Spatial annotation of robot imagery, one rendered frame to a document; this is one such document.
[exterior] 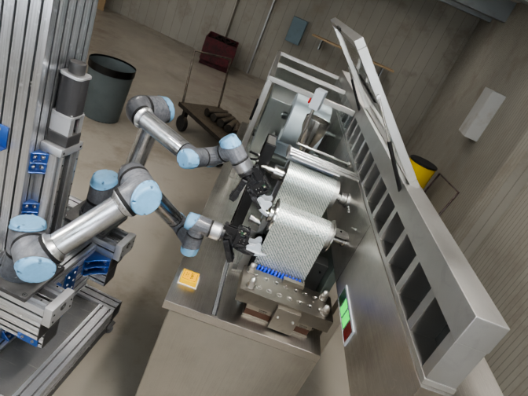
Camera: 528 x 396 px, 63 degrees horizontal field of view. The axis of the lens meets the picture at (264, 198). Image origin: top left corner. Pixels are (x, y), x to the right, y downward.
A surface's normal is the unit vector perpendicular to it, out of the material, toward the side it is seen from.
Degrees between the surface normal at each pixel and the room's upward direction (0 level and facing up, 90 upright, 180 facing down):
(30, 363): 0
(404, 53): 90
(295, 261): 90
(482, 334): 90
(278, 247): 90
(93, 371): 0
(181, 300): 0
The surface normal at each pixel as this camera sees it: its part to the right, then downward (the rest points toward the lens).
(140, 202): 0.62, 0.49
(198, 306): 0.37, -0.82
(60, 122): -0.22, 0.36
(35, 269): 0.41, 0.63
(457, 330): -0.93, -0.37
